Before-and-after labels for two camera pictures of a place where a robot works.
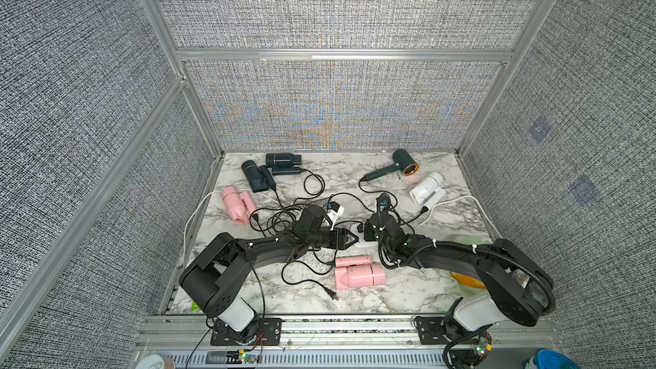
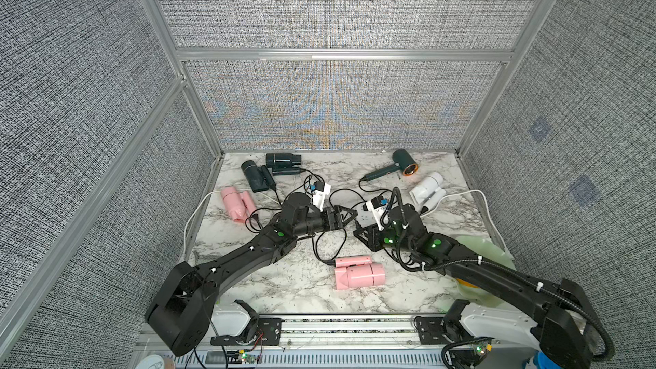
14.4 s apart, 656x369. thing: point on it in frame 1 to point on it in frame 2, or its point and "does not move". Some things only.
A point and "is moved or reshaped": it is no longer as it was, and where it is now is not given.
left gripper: [341, 244] to [336, 218]
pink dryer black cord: [333, 295] is moved or reshaped
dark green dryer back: [284, 163] does not move
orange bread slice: [469, 281] does not move
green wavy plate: [471, 239] does not move
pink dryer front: [358, 271] does not move
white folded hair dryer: [429, 191] does not move
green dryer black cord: [365, 190] is moved or reshaped
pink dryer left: [240, 203] does not move
